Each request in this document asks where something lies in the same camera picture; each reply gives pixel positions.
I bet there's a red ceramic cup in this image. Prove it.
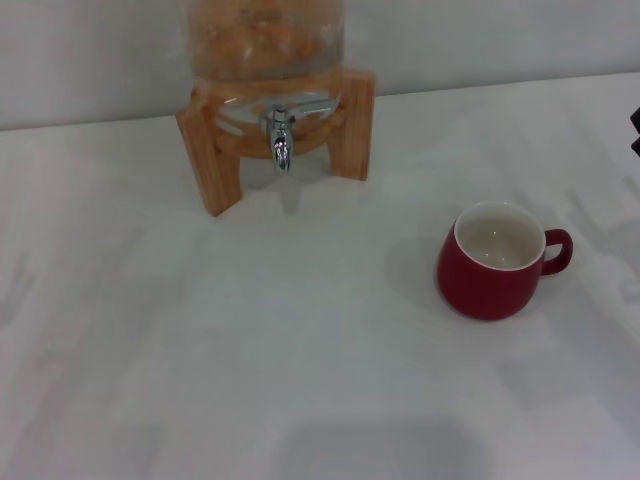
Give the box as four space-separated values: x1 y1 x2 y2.
437 200 575 321

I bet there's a chrome dispenser faucet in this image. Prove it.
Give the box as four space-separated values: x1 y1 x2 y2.
258 97 336 175

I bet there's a glass beverage dispenser jar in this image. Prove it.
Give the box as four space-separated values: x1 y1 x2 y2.
184 0 347 151

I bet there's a wooden dispenser stand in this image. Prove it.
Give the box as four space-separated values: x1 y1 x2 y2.
175 67 377 219

